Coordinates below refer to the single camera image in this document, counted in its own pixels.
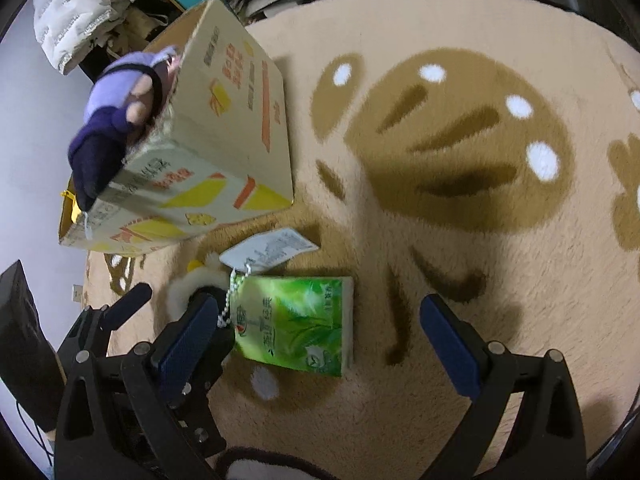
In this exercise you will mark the purple-haired plush doll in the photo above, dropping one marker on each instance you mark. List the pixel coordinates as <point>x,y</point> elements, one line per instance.
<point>115,125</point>

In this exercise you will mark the yellow red bag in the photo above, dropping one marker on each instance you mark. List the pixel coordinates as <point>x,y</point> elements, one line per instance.
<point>67,215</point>

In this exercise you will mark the white puffer jacket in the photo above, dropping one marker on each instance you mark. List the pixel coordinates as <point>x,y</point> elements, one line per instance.
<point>75,15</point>

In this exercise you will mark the green tissue pack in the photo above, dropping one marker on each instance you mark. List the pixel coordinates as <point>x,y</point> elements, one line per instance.
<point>295,320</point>

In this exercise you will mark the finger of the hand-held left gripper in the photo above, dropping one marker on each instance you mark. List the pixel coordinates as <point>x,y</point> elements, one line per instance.
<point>215,355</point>
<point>125,305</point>

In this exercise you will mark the brown coat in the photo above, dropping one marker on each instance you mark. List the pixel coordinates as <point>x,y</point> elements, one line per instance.
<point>140,22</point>

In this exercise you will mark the cardboard box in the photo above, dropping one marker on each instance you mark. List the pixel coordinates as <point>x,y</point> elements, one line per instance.
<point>220,110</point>

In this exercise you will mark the wall socket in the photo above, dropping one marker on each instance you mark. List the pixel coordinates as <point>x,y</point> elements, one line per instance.
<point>77,294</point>

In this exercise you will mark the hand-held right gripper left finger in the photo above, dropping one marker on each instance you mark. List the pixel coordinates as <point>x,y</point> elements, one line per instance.
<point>190,345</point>

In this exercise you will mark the white black fluffy plush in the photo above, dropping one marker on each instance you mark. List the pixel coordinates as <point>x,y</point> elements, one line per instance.
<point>182,285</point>

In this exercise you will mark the beige printed blanket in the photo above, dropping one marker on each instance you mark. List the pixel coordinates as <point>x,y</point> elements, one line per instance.
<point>450,260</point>

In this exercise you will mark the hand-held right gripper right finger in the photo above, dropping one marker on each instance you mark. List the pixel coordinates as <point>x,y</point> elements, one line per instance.
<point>450,345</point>

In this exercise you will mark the black rectangular object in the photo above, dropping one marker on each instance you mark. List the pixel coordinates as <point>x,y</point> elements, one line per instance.
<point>25,345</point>

